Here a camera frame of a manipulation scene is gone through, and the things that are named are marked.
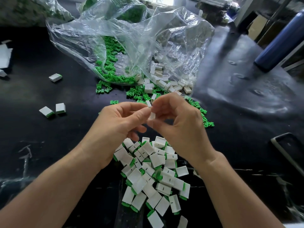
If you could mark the person's right hand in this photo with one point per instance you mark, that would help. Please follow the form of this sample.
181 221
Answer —
183 128

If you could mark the person's left hand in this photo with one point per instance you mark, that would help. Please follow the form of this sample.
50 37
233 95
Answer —
116 133

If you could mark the white plastic part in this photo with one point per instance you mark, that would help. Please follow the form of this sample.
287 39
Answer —
151 116

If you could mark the heap of white caps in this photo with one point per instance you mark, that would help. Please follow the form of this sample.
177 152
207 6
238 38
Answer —
166 83

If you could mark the assembled white-green part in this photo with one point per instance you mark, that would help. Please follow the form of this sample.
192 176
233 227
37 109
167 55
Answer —
55 77
3 73
60 108
46 111

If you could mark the pile of assembled white-green pieces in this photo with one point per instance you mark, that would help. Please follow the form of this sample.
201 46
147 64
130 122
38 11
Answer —
152 185

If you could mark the pile of green clips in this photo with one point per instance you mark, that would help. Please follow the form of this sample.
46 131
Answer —
111 66

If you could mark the person's right forearm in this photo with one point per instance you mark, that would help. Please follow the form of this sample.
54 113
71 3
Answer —
237 197

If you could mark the person's left forearm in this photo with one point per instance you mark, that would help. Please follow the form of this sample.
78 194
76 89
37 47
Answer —
47 197

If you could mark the clear plastic bag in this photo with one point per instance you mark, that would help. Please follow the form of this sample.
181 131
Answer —
183 35

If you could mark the black smartphone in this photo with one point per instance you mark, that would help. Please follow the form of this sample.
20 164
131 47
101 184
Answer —
290 155

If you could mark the grey machine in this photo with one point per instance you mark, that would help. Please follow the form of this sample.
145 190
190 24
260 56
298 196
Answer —
216 9

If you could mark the plastic bag full of green pieces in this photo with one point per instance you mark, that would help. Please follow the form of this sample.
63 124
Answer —
133 9

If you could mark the brown cardboard box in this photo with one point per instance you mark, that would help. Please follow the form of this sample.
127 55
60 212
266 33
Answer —
260 25

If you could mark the blue cylinder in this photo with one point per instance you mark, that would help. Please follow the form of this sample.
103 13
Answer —
281 42

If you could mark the white paper sheet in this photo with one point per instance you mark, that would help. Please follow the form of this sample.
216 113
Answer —
4 57

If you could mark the large bag of assembled pieces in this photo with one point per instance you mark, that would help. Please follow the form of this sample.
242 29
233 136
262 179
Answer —
31 10

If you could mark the white metal frame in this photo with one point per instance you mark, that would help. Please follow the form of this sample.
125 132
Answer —
244 10

